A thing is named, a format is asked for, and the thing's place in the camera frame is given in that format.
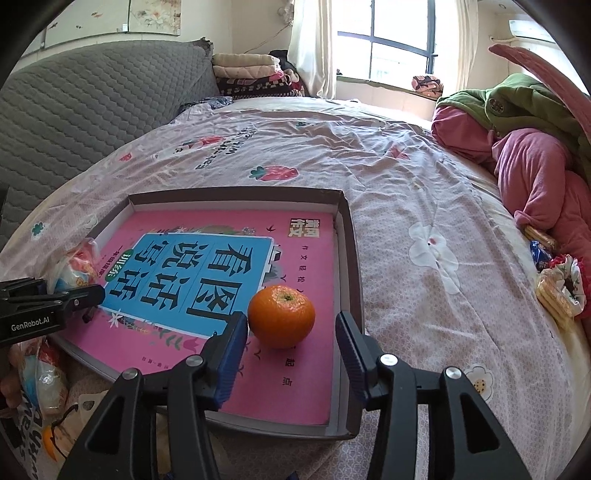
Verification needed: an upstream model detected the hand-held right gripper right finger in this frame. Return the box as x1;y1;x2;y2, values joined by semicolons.
335;311;532;480

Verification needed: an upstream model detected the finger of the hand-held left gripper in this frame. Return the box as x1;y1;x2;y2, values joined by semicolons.
28;283;106;324

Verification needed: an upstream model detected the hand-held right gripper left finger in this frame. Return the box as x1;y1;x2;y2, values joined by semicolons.
55;312;250;480

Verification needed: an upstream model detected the egg-shaped snack packet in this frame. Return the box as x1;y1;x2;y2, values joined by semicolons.
46;237;100;296
9;337;70;416

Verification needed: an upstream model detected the orange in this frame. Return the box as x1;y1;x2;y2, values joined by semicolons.
248;285;317;350

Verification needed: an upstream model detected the person's left hand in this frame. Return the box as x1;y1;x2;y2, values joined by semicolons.
0;374;21;412

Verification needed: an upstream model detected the pink and blue book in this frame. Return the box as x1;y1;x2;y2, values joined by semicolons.
62;210;342;428

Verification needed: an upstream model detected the white printed plastic bag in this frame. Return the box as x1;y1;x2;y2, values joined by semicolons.
7;383;158;480

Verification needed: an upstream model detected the grey quilted headboard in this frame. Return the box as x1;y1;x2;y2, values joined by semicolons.
0;41;220;250

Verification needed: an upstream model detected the yellow biscuit packet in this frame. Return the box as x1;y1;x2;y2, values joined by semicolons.
536;268;583;328

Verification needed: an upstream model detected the small blue packet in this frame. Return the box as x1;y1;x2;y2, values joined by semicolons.
529;240;552;271

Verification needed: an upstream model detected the clear biscuit packet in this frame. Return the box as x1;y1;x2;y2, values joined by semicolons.
522;224;561;252

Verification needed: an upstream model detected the dark blue cloth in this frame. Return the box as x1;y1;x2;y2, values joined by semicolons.
178;96;234;116

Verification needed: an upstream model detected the pink quilt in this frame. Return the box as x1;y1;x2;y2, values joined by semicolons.
431;104;591;319

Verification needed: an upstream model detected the dark patterned folded blanket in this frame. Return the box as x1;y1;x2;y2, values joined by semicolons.
217;74;305;97

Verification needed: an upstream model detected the cream folded blanket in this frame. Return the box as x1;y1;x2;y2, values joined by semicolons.
211;53;281;78

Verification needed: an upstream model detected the black cloth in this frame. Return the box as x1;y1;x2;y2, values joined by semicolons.
268;50;301;72

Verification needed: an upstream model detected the green padded jacket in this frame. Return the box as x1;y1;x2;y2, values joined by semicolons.
436;74;591;158

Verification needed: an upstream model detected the cream curtain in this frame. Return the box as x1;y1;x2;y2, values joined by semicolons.
288;0;340;100
455;0;482;95

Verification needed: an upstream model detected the black-framed window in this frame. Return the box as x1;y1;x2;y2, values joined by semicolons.
337;0;462;90

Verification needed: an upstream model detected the white air conditioner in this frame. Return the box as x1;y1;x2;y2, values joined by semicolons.
508;18;559;44

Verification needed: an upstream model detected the floral wall painting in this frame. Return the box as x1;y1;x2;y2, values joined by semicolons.
18;0;185;61

